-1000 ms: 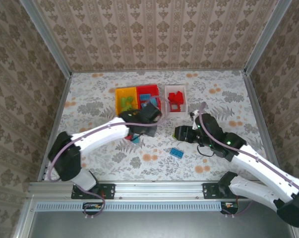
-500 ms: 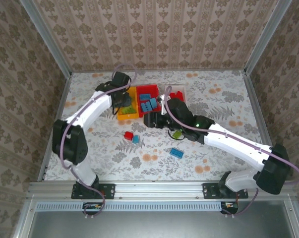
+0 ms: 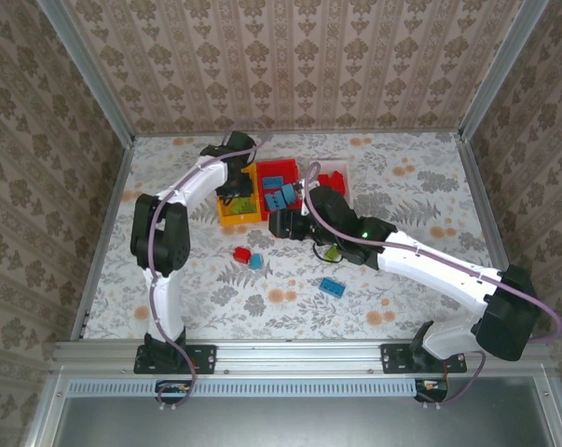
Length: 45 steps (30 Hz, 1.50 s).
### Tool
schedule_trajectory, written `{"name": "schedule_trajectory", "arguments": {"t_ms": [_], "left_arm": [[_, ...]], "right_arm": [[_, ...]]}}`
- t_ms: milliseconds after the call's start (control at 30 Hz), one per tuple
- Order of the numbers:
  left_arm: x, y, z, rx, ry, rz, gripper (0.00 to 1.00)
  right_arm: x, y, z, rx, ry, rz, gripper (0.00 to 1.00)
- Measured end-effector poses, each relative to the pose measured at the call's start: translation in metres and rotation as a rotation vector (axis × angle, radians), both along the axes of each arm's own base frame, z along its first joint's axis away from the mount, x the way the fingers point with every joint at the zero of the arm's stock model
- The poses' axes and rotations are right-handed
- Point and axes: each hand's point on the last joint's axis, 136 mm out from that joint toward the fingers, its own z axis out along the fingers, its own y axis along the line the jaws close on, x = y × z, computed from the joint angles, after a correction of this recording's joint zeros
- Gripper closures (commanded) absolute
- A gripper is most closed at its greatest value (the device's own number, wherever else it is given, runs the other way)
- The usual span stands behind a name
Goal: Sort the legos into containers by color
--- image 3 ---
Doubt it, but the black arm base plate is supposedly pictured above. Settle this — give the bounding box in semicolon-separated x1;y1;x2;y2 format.
380;343;468;375
133;343;217;375

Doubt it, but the slotted light blue cable duct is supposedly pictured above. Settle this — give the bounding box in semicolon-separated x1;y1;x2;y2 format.
67;377;417;399

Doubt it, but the grey metal sheet panel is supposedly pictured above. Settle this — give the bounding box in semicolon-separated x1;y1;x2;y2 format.
51;395;559;447

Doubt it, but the black connector port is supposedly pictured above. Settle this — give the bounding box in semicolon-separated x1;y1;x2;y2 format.
155;379;193;405
413;377;449;404

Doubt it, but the wide aluminium mounting rail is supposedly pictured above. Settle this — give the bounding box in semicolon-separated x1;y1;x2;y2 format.
50;338;557;376

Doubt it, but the white plastic bin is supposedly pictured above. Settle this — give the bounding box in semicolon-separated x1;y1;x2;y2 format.
307;159;354;206

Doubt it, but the red plastic bin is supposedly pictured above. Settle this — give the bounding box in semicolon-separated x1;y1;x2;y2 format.
254;158;305;222

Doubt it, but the aluminium lower frame bar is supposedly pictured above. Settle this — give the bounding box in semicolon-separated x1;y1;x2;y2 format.
21;372;70;447
534;374;562;447

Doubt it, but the aluminium frame post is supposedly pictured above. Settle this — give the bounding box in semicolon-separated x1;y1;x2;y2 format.
457;0;551;141
36;0;137;149

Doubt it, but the orange plastic bin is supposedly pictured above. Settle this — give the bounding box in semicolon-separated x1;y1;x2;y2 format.
215;162;263;227

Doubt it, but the aluminium table side rail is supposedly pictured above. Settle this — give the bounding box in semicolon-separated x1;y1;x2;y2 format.
69;137;137;340
453;133;537;340

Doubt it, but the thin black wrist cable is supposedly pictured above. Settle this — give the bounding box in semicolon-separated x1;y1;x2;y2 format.
311;241;345;265

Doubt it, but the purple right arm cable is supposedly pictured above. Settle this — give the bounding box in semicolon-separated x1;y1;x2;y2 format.
303;161;562;411

